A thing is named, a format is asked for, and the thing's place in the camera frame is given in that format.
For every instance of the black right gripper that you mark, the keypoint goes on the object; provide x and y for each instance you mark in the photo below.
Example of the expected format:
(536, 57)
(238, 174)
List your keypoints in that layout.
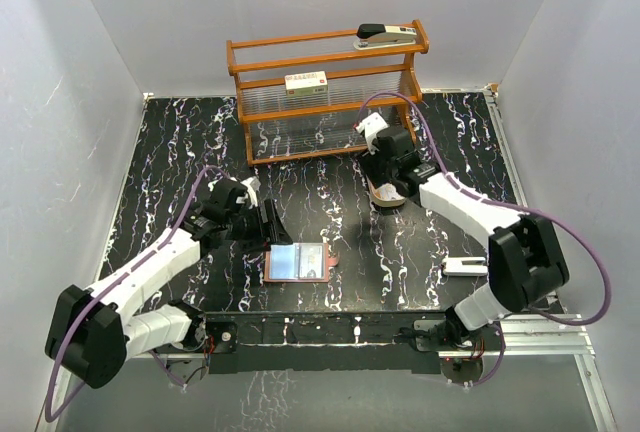
(369, 163)

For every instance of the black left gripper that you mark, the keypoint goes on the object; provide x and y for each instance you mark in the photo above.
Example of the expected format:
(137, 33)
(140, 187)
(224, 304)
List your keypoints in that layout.
(260, 238)

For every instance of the pink leather card holder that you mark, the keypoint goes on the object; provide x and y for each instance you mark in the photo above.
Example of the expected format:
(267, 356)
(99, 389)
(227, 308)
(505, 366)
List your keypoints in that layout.
(299, 263)

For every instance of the tan oval plastic tray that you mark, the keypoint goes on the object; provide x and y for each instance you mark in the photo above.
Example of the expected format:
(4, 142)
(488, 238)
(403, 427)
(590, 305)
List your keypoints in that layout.
(375, 181)

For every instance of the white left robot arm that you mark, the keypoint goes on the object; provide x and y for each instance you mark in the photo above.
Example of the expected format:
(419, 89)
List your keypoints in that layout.
(95, 330)

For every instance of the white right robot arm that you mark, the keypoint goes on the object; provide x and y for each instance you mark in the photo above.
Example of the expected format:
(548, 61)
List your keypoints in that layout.
(524, 258)

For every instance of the loose cards in tray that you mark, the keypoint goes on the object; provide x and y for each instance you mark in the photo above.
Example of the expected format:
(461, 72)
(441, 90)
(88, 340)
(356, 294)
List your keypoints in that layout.
(388, 193)

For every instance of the white staples box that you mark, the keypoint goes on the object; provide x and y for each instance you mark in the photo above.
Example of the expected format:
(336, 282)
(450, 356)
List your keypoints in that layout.
(305, 84)

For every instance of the wooden three-tier shelf rack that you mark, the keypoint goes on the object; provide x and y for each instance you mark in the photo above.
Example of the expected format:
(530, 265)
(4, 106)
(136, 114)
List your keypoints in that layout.
(280, 128)

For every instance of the small white flat device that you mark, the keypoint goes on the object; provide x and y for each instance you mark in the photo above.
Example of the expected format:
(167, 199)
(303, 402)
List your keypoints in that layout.
(464, 266)

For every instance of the black and white stapler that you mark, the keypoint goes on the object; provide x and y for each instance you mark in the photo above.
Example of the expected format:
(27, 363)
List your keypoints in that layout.
(375, 36)

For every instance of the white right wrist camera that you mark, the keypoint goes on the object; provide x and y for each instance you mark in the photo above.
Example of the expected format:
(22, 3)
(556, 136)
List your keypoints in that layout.
(369, 127)

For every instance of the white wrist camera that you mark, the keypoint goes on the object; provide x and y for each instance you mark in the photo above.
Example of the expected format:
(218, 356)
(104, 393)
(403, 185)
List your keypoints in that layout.
(369, 127)
(252, 185)

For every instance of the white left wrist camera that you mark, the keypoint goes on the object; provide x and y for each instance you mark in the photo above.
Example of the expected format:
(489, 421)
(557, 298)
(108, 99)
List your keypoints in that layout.
(252, 185)

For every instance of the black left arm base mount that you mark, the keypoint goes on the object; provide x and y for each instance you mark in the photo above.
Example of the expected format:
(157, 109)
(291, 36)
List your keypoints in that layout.
(221, 337)

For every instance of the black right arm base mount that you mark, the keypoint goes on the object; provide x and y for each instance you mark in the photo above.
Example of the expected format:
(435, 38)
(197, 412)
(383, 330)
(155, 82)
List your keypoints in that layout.
(432, 336)

